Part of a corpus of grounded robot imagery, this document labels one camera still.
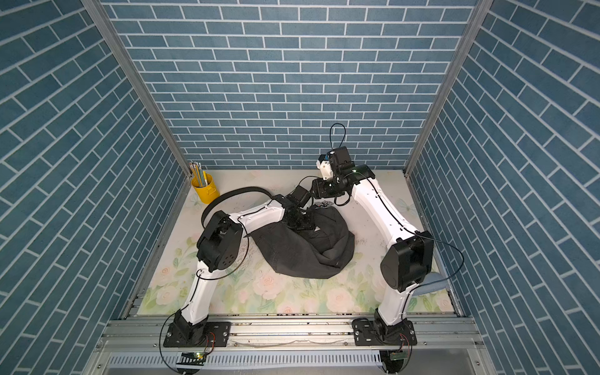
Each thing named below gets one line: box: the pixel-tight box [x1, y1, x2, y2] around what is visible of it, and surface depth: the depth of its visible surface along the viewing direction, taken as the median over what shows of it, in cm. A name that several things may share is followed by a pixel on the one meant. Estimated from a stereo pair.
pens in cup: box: [189, 160, 209, 187], surface depth 104 cm
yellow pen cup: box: [191, 173, 221, 204], surface depth 106 cm
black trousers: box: [243, 205, 356, 279], surface depth 89 cm
